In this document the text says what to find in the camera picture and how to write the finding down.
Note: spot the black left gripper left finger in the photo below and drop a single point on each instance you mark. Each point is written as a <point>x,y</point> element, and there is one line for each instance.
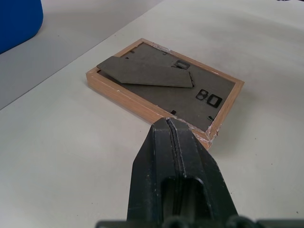
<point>147,166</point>

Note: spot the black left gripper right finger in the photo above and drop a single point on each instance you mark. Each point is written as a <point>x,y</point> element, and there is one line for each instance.
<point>202,164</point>

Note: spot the blue plastic container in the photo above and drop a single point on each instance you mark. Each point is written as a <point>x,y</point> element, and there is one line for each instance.
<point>16,21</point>

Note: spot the wooden picture frame face down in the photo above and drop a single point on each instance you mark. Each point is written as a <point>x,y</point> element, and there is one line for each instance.
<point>166,95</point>

